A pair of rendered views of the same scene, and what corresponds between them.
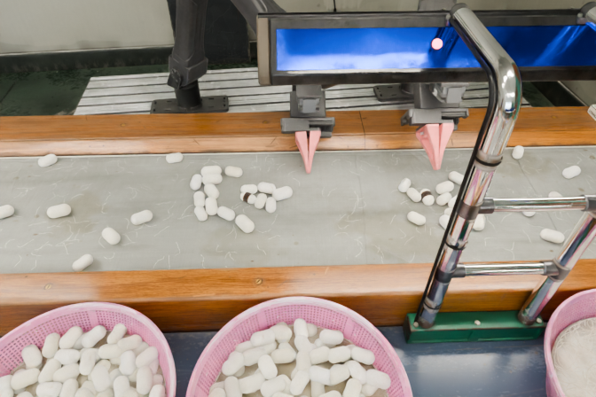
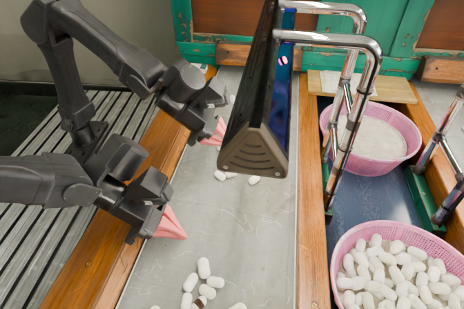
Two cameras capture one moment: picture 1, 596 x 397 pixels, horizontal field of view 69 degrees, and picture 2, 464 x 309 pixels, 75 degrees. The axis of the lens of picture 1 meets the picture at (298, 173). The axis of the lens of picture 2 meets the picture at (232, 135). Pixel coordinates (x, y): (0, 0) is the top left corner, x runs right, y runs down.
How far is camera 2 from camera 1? 53 cm
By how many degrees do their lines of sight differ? 57
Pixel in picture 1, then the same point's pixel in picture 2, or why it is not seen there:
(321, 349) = (362, 270)
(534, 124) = not seen: hidden behind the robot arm
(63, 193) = not seen: outside the picture
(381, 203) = (231, 196)
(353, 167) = (184, 203)
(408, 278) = (312, 198)
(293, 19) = (265, 107)
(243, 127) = (83, 291)
